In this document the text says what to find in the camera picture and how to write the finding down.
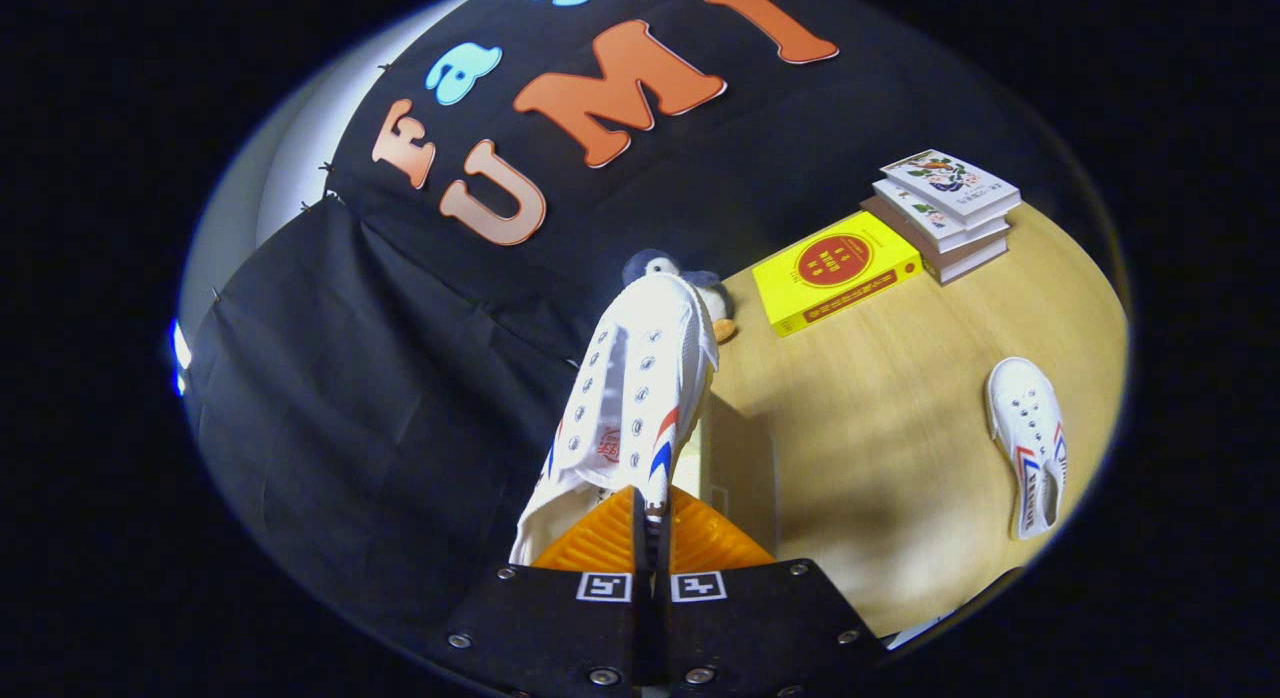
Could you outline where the yellow book with red circle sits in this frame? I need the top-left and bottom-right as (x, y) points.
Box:
(752, 210), (923, 337)

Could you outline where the penguin plush toy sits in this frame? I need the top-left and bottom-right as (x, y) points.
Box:
(622, 248), (739, 344)

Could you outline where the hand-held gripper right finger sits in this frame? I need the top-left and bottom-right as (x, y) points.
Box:
(655, 486), (886, 698)

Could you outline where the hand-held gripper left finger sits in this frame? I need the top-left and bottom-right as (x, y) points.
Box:
(440, 486), (661, 698)

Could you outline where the white canvas shoe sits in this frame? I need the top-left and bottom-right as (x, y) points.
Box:
(985, 356), (1069, 541)
(508, 271), (721, 569)

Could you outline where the brown cover book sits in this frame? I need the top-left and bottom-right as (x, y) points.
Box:
(860, 196), (1009, 285)

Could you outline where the brown fabric storage box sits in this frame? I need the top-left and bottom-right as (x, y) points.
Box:
(680, 393), (783, 559)

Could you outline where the black backdrop cloth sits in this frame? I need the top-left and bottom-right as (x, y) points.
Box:
(185, 0), (1101, 659)

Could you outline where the white illustrated cover book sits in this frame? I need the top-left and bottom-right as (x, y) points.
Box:
(872, 178), (1011, 254)
(880, 148), (1023, 229)

